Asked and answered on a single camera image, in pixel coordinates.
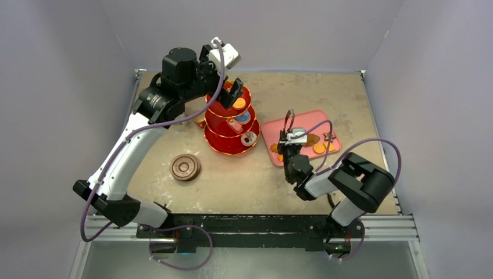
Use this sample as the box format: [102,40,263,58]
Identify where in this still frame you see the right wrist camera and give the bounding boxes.
[284,127,308,145]

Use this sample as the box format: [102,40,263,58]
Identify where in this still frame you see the pink serving tray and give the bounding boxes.
[261,109,343,167]

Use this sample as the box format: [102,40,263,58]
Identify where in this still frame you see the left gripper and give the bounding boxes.
[180,45,243,108]

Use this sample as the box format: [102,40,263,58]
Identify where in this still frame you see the small brown cup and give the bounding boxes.
[192,112,206,129]

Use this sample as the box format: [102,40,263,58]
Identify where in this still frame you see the round orange cookie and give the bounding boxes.
[233,98,247,110]

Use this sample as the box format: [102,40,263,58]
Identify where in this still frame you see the orange flower cookie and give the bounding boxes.
[270,144,278,153]

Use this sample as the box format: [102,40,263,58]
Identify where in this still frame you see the brown star cookie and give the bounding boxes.
[323,132,337,142]

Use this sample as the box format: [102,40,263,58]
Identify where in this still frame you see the red three-tier cake stand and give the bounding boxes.
[203,86,260,155]

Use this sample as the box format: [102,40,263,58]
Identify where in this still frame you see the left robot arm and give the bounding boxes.
[73,38,243,238]

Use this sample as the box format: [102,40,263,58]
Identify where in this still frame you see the aluminium rail frame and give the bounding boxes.
[100,72,419,242]

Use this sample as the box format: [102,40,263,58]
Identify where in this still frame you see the black base frame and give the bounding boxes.
[136,213,364,253]

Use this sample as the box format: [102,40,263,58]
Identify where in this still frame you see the square cracker cookie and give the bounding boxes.
[324,141,336,153]

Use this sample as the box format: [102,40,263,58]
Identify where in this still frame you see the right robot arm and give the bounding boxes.
[277,128,402,237]

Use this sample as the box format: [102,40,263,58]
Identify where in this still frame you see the blue frosted donut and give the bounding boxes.
[234,110,251,125]

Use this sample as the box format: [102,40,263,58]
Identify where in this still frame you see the black handled pliers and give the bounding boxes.
[327,194,335,209]

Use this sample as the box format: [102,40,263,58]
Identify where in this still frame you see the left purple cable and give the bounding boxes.
[80,40,214,271]

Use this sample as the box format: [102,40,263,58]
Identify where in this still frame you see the round cracker cookie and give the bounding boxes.
[312,143,326,155]

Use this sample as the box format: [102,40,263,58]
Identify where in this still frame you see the pink cake slice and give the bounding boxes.
[226,118,243,134]

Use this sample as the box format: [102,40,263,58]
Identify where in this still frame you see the metal tongs black tips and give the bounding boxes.
[283,109,295,133]

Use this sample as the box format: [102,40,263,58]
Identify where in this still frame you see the brown croissant pastry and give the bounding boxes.
[303,133,320,148]

